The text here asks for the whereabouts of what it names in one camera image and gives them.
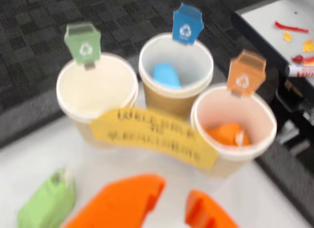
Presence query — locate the white table with black edge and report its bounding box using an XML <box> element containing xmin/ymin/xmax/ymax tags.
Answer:
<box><xmin>231</xmin><ymin>0</ymin><xmax>314</xmax><ymax>78</ymax></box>

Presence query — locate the green paper packet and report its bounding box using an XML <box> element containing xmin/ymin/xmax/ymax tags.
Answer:
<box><xmin>16</xmin><ymin>168</ymin><xmax>77</xmax><ymax>228</ymax></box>

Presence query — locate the yellow welcome sign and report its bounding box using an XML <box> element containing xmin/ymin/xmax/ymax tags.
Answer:
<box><xmin>89</xmin><ymin>107</ymin><xmax>219</xmax><ymax>170</ymax></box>

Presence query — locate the paper cup with green tag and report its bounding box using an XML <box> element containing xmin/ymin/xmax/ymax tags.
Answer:
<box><xmin>55</xmin><ymin>52</ymin><xmax>139</xmax><ymax>150</ymax></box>

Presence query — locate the green recycling bin tag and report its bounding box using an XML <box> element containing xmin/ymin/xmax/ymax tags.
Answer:
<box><xmin>64</xmin><ymin>23</ymin><xmax>102</xmax><ymax>71</ymax></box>

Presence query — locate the orange paper packet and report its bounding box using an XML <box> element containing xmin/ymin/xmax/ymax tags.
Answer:
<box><xmin>205</xmin><ymin>122</ymin><xmax>251</xmax><ymax>148</ymax></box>

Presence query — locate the paper cup with blue tag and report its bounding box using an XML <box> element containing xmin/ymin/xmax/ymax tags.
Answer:
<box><xmin>138</xmin><ymin>34</ymin><xmax>214</xmax><ymax>119</ymax></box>

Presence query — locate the red curved scrap strip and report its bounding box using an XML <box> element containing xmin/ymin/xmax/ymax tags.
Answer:
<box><xmin>274</xmin><ymin>21</ymin><xmax>309</xmax><ymax>34</ymax></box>

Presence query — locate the white marker pen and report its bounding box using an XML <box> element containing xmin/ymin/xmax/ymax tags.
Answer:
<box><xmin>285</xmin><ymin>63</ymin><xmax>314</xmax><ymax>78</ymax></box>

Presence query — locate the blue paper packet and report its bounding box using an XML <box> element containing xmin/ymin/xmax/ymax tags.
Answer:
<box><xmin>152</xmin><ymin>62</ymin><xmax>183</xmax><ymax>90</ymax></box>

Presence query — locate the orange recycling bin tag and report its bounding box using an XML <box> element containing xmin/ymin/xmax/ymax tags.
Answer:
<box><xmin>227</xmin><ymin>50</ymin><xmax>267</xmax><ymax>98</ymax></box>

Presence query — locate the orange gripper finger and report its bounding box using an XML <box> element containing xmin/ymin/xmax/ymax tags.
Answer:
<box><xmin>62</xmin><ymin>173</ymin><xmax>165</xmax><ymax>228</ymax></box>
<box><xmin>185</xmin><ymin>188</ymin><xmax>238</xmax><ymax>228</ymax></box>

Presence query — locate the blue recycling bin tag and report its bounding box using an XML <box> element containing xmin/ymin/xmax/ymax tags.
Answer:
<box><xmin>171</xmin><ymin>2</ymin><xmax>204</xmax><ymax>46</ymax></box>

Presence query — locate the paper cup with orange tag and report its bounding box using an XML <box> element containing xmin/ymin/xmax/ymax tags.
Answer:
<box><xmin>190</xmin><ymin>87</ymin><xmax>278</xmax><ymax>179</ymax></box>

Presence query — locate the short dark foam border strip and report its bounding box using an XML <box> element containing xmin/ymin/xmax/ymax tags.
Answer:
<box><xmin>0</xmin><ymin>89</ymin><xmax>74</xmax><ymax>151</ymax></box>

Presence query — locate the black metal clamp stand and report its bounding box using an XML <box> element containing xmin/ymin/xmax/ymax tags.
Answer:
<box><xmin>273</xmin><ymin>75</ymin><xmax>314</xmax><ymax>156</ymax></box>

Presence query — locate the red crumpled scrap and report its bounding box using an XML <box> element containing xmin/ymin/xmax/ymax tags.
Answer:
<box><xmin>291</xmin><ymin>54</ymin><xmax>314</xmax><ymax>65</ymax></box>

